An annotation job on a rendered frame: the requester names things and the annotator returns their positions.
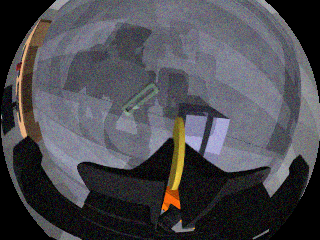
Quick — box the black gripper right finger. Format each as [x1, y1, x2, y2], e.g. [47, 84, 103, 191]
[177, 143, 271, 229]

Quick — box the gold coin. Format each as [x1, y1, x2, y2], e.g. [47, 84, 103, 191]
[169, 117, 185, 191]

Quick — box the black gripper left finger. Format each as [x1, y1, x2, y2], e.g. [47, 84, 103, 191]
[77, 137, 175, 228]

